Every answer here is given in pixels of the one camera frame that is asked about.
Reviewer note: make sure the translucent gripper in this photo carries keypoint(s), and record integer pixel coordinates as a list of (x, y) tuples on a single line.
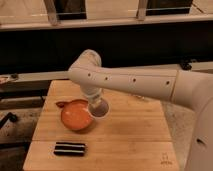
[(94, 100)]

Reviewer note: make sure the white ceramic cup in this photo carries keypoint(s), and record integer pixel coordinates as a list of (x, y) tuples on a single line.
[(99, 109)]

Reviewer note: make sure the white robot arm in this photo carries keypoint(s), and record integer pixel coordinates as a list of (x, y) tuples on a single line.
[(193, 90)]

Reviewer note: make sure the orange ceramic bowl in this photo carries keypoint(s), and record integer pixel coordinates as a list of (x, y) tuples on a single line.
[(74, 114)]

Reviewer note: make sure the black white striped block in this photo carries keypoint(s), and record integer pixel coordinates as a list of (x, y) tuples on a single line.
[(69, 149)]

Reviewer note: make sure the black handle at left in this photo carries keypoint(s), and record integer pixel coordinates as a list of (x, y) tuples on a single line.
[(9, 117)]

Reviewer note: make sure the black clamp on rail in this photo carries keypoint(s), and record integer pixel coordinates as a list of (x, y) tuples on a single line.
[(185, 65)]

